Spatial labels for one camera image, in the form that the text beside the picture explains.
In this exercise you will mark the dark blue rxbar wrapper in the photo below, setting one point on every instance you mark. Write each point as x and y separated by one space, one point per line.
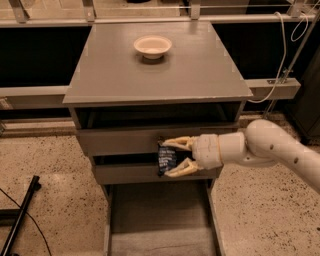
167 159

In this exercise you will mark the dark cabinet at right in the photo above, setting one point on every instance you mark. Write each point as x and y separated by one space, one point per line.
304 110

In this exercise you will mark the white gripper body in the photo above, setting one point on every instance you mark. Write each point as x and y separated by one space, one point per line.
207 151

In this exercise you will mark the grey wooden drawer cabinet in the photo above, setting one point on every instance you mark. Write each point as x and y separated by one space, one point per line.
91 117

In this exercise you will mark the black metal stand bar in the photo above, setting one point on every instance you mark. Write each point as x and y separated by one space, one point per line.
19 216

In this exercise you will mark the grey middle drawer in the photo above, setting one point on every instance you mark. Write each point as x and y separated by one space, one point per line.
143 173

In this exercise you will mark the grey open bottom drawer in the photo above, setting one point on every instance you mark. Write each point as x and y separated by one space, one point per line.
162 219

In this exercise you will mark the grey top drawer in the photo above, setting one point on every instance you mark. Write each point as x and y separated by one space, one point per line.
142 139

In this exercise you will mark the grey metal railing frame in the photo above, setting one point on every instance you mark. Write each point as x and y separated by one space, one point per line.
102 80

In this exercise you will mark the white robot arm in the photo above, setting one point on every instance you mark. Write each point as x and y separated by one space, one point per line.
262 144

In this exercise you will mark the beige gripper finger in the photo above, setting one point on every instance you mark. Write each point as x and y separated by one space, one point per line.
186 167
184 142

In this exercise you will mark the white ceramic bowl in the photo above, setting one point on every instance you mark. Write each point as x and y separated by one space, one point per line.
152 46

